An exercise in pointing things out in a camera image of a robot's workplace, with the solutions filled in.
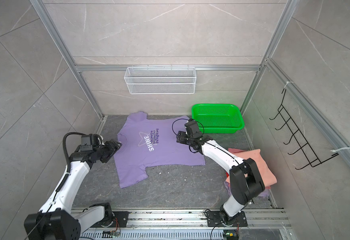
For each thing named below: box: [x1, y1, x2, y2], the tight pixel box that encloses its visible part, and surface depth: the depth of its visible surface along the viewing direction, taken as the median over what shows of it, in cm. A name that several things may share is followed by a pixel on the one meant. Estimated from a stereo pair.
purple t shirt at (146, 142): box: [114, 111, 206, 188], surface depth 98 cm
